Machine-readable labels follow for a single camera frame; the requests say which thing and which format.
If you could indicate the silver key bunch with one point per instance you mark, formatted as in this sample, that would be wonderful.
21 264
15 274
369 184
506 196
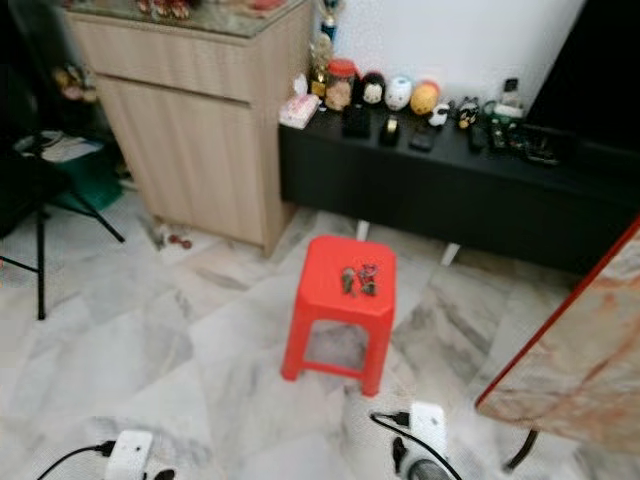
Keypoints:
350 281

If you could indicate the red plastic stool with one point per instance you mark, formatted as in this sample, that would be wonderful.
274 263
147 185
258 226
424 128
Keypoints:
340 318

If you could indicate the marble pattern board red edge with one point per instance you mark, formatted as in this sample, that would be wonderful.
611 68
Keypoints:
580 370

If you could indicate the small red dumbbell toy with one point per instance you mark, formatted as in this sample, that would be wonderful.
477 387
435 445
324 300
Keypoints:
176 241

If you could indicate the black low TV console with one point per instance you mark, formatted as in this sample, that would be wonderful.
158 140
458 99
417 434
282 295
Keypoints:
450 200

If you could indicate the green bin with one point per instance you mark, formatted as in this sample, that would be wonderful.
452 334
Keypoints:
95 182

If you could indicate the small black phone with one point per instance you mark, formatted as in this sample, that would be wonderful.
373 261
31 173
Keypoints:
423 140

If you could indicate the black folding chair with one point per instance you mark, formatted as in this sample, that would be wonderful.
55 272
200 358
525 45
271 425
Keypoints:
25 185

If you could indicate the black tape dispenser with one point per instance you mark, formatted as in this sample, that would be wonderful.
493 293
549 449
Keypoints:
390 131

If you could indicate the black remote control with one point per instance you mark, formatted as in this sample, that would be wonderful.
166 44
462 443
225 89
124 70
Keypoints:
520 141
478 136
499 136

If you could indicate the light wooden cabinet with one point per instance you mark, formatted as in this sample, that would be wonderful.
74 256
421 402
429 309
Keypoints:
190 140

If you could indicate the black wallet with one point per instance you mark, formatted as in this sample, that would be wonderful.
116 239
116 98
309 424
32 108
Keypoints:
357 122

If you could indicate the black flat tray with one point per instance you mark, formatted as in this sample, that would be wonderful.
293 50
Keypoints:
547 148

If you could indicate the small panda figurine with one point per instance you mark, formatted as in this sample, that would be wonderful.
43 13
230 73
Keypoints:
440 115

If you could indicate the small dark animal figurine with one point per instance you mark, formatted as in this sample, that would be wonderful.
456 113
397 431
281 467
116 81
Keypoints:
468 113

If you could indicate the orange round plush toy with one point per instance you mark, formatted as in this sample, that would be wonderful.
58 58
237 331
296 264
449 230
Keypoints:
426 98

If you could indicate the pink white tissue pack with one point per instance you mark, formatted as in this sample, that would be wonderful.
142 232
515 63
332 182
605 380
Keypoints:
300 108

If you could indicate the white round plush toy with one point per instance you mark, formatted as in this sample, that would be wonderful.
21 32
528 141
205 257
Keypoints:
399 93

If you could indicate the green white holder cup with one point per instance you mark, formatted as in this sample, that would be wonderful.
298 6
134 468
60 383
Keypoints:
509 102

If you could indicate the clear jar with red lid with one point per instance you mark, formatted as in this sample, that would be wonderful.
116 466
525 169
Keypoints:
341 88

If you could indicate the small gold trophy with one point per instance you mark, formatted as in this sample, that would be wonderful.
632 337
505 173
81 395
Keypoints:
321 67

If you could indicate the black television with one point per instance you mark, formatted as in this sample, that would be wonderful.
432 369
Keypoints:
595 70

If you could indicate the tall blue gold trophy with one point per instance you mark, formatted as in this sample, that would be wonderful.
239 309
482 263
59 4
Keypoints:
330 14

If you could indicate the red envelope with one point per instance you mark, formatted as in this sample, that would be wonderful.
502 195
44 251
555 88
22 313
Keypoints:
268 5

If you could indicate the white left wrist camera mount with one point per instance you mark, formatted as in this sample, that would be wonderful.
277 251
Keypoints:
132 455

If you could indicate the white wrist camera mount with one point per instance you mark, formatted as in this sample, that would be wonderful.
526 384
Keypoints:
428 425
132 455

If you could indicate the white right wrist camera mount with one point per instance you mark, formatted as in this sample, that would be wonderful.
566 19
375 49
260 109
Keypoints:
428 425

